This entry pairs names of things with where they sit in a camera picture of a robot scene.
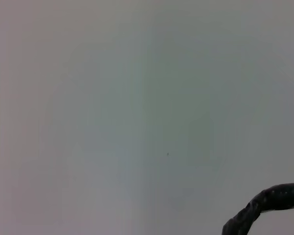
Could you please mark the black round teapot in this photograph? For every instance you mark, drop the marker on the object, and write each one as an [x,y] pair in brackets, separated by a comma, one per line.
[264,198]

